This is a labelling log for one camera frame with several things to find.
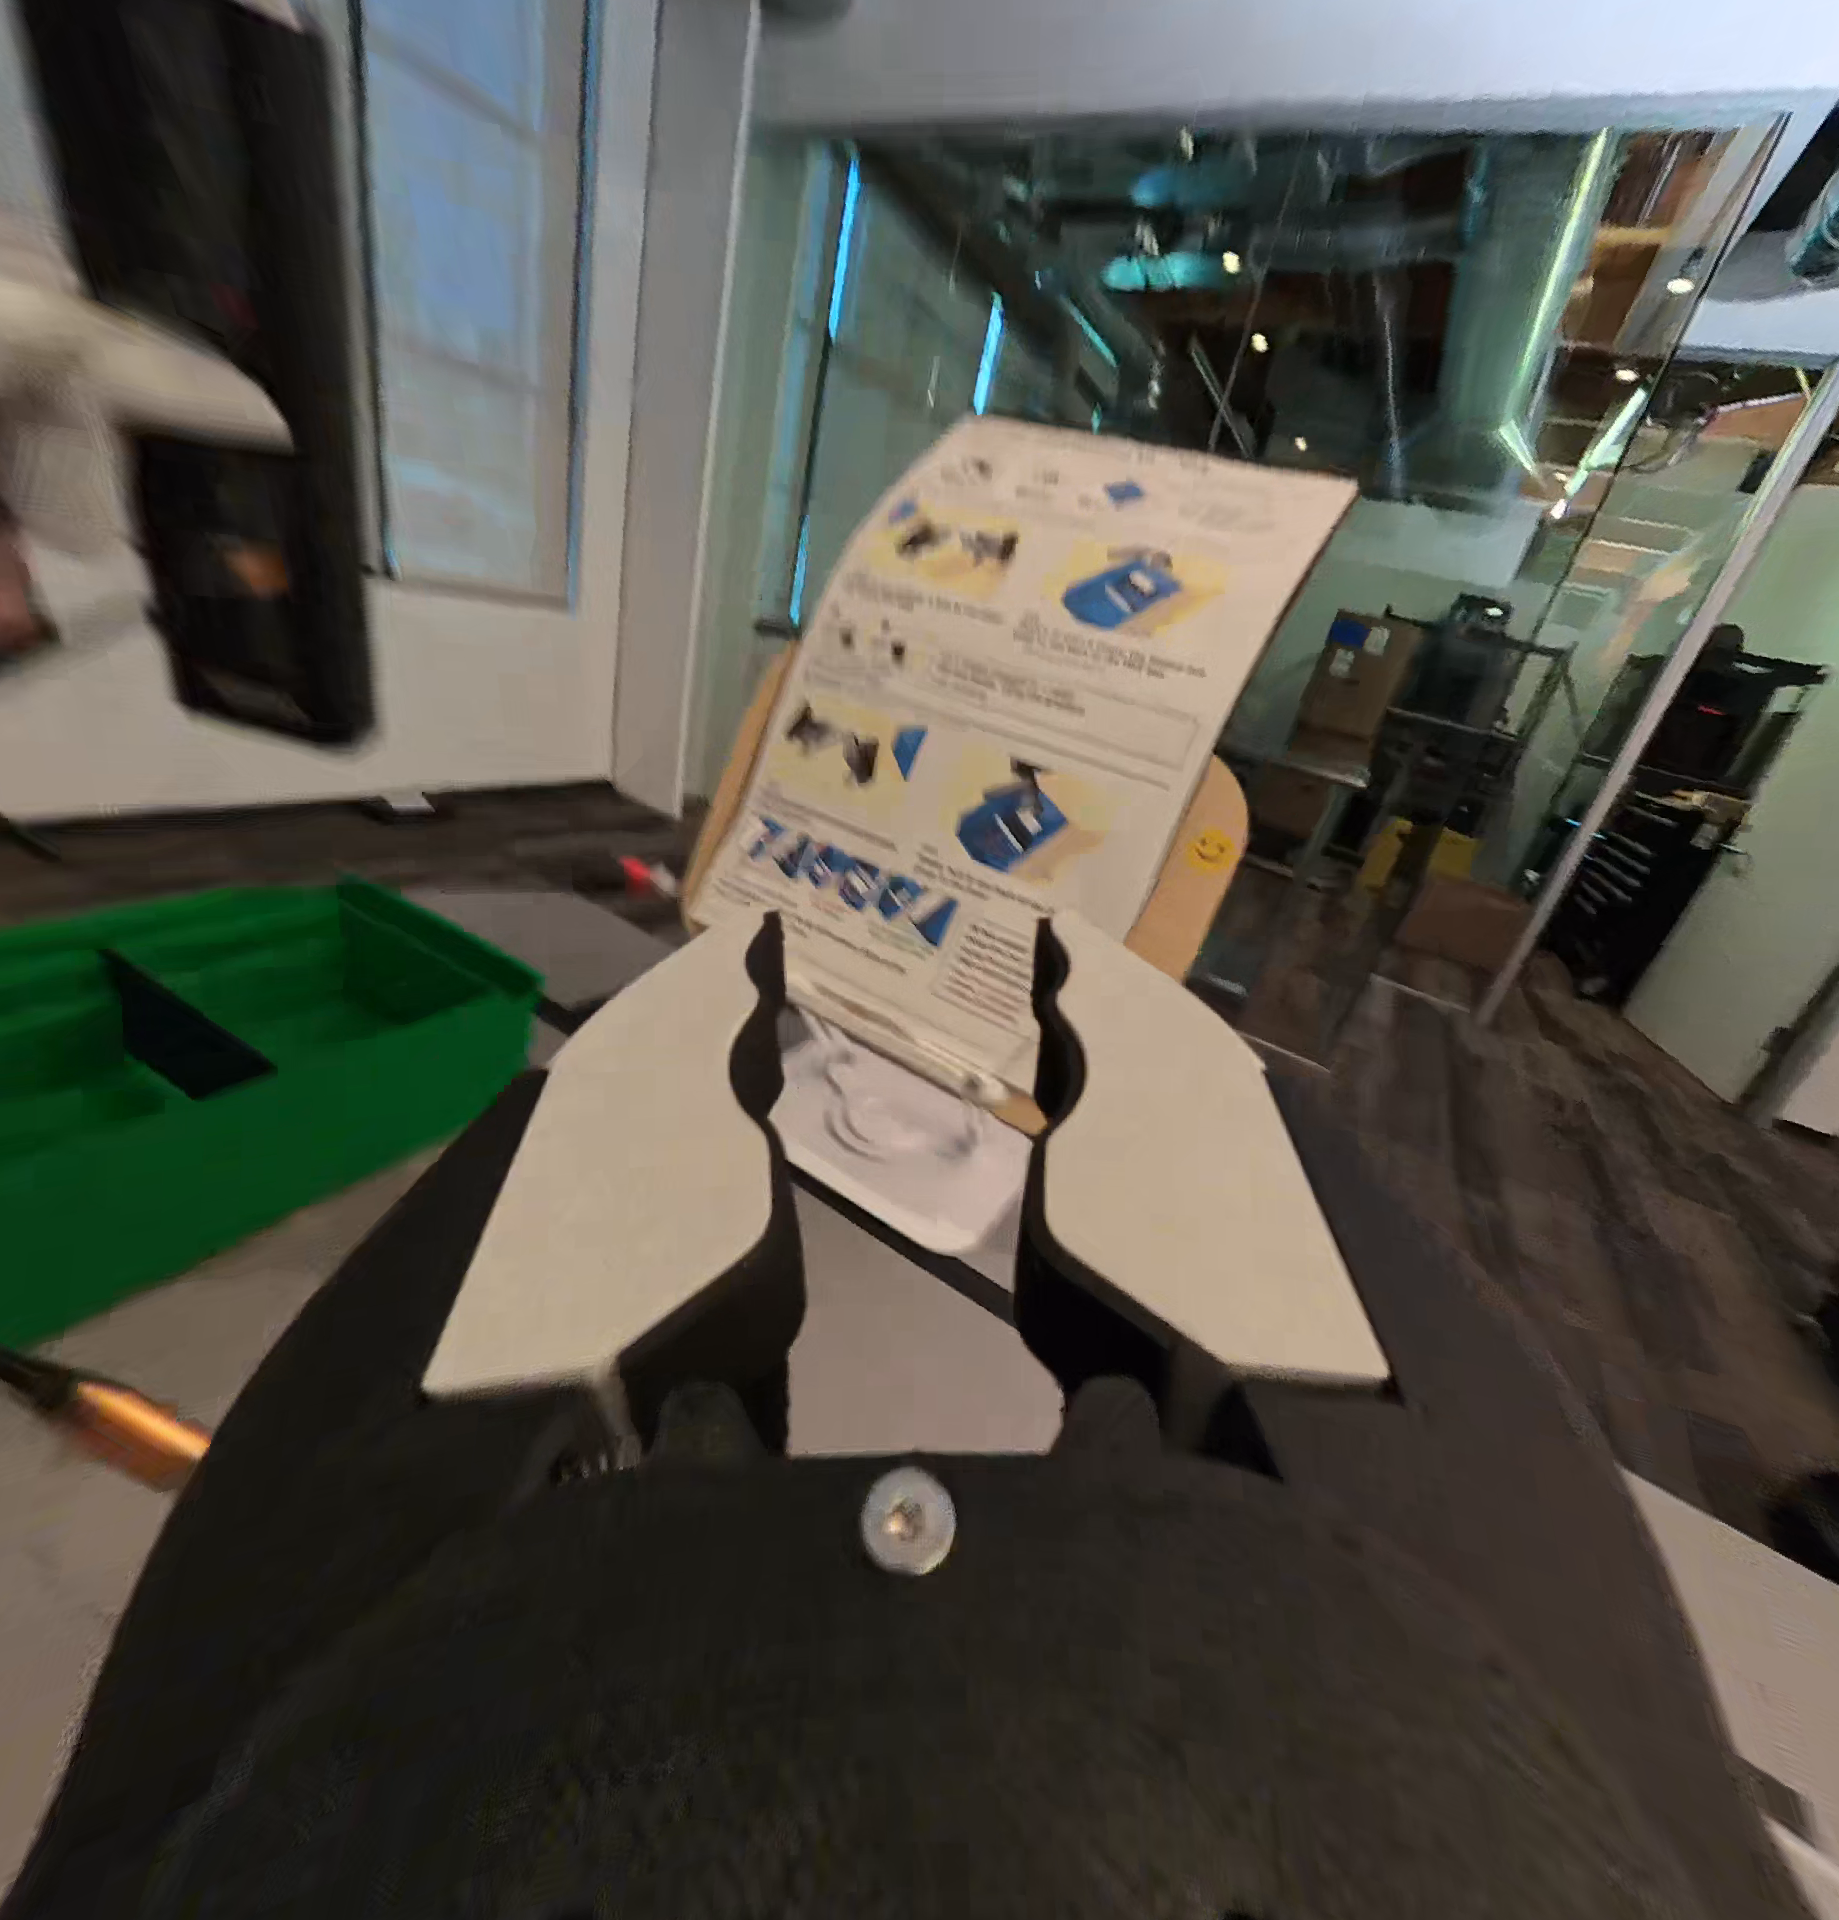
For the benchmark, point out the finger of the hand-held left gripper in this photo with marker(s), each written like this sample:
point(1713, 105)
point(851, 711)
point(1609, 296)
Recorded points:
point(110, 360)
point(80, 526)

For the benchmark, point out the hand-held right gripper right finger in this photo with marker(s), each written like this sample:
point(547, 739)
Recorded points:
point(1206, 1201)

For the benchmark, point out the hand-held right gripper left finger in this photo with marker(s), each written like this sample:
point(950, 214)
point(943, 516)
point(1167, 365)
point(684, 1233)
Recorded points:
point(621, 1201)

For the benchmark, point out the black usb hub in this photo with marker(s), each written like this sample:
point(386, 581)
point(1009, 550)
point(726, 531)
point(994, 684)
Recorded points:
point(261, 225)

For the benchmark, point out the green plastic bin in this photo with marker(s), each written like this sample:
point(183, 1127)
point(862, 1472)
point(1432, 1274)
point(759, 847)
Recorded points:
point(411, 1021)

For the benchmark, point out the yellow smiley sticker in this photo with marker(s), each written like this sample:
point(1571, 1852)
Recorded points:
point(1208, 851)

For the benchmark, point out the large window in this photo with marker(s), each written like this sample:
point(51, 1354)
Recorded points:
point(470, 301)

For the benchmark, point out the yellow floor sign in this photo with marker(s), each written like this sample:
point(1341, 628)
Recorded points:
point(1422, 861)

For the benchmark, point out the black divider plate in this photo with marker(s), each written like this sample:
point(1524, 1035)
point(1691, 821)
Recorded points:
point(186, 1035)

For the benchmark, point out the metal storage rack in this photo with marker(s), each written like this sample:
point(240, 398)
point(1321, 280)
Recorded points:
point(1460, 751)

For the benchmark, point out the cardboard box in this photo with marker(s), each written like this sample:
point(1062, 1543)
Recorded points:
point(1362, 676)

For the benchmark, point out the printed instruction sheet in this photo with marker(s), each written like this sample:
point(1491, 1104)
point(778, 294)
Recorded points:
point(1010, 676)

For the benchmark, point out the black tool cabinet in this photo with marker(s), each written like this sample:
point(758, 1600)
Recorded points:
point(1686, 841)

